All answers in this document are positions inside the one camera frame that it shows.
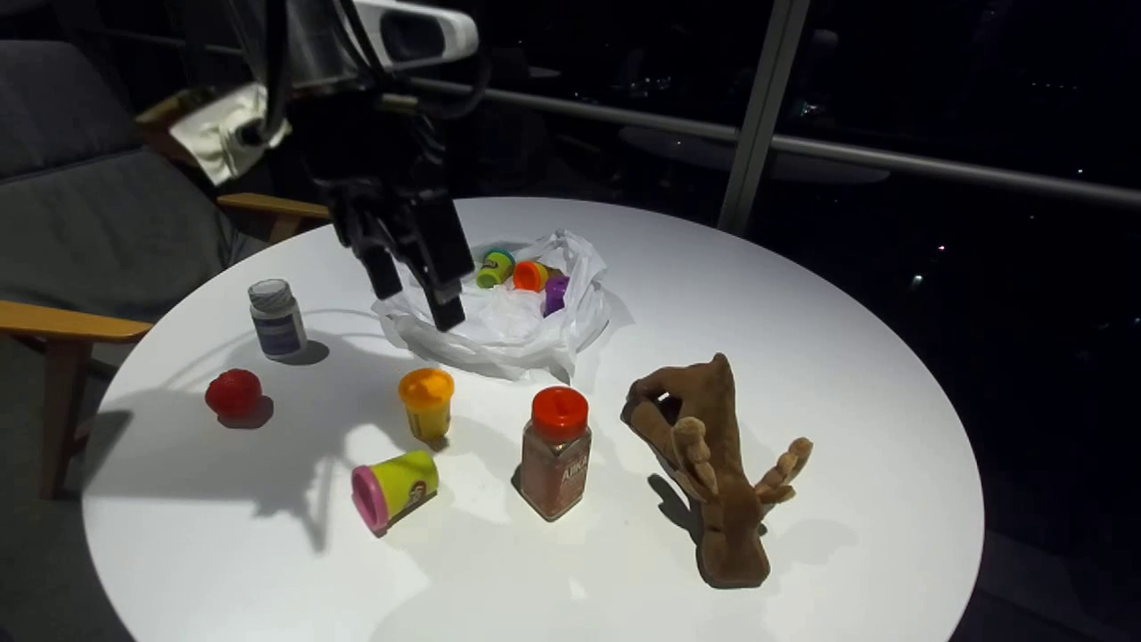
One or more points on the metal window railing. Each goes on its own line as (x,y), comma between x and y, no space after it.
(628,98)

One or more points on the grey armchair with wooden arms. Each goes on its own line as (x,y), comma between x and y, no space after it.
(97,230)

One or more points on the light green play dough tub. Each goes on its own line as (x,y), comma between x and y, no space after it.
(389,489)

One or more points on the white plastic bag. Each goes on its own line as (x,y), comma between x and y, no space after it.
(505,331)

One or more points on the spice jar with red lid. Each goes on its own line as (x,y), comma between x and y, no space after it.
(556,456)

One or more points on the red play dough tub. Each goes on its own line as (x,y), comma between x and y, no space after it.
(238,396)

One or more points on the yellow play dough tub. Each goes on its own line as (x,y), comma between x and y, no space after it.
(427,396)

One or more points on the grey window post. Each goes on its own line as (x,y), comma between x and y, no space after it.
(761,112)

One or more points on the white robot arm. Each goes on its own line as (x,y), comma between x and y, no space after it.
(370,87)

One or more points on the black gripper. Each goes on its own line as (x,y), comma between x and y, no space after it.
(382,174)

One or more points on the small jar with grey lid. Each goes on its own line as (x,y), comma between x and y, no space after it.
(276,318)

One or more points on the orange play dough tub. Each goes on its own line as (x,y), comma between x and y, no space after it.
(534,276)

